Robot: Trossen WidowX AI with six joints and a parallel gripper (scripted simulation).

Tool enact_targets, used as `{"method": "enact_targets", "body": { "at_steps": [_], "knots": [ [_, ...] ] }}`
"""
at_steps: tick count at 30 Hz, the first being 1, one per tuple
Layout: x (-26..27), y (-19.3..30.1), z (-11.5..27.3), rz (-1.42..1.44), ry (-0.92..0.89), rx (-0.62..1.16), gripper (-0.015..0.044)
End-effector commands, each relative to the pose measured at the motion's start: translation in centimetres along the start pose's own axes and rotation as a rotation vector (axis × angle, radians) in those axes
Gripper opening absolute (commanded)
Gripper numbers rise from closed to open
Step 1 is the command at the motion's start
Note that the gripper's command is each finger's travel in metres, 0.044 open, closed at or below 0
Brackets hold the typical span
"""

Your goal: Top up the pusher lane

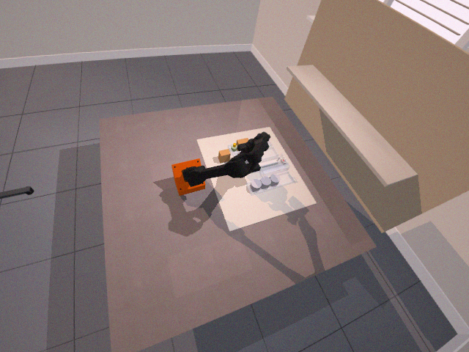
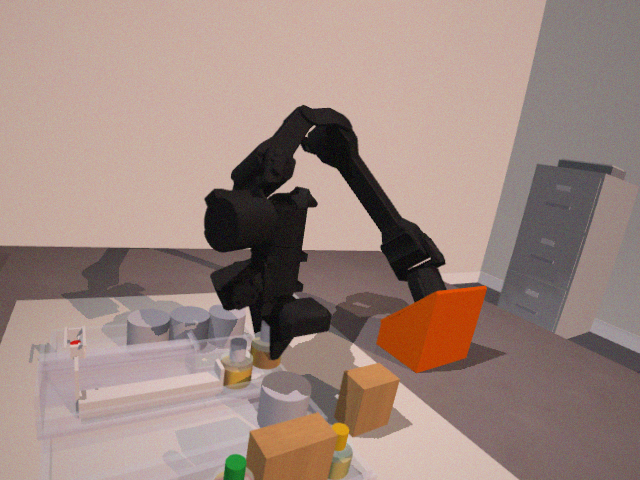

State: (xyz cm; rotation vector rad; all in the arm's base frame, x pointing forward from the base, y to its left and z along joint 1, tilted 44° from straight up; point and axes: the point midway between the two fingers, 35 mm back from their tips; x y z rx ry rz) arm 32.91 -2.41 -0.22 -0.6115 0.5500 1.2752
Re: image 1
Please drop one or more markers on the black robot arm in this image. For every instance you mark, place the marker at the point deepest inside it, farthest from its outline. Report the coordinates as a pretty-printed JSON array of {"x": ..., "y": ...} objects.
[{"x": 235, "y": 168}]

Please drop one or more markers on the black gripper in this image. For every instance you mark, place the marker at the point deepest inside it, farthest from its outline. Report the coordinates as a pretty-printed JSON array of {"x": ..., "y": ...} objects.
[{"x": 242, "y": 148}]

